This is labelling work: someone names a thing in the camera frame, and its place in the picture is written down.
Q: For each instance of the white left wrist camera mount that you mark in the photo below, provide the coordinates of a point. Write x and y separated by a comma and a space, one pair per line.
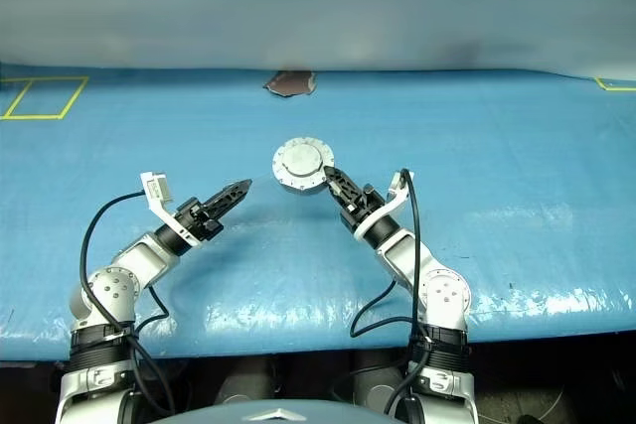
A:
156, 188

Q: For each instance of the dark rounded shape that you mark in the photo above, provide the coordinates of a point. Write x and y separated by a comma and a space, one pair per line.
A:
380, 384
246, 381

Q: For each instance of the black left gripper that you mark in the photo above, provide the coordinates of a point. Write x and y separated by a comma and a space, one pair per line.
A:
199, 219

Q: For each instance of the brown torn cover patch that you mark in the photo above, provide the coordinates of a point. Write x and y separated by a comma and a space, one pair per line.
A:
288, 84

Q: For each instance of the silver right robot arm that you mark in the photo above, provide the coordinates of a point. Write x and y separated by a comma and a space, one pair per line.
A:
402, 255

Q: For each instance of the grey robot torso with logo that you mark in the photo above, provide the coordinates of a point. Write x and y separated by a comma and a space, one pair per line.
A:
278, 416

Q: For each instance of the blue plastic table cover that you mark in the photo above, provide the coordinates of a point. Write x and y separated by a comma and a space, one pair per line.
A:
472, 156

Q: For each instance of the silver round motor lid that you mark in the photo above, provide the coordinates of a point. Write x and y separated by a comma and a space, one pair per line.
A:
303, 158

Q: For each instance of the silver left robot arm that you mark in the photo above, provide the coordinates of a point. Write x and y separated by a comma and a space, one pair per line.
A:
144, 255

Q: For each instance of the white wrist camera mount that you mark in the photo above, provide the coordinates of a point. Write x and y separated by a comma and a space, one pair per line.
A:
156, 188
397, 198

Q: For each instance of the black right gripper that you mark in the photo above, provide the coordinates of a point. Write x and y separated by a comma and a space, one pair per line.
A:
363, 208

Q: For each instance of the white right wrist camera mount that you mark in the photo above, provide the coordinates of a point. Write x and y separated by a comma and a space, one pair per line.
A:
397, 198

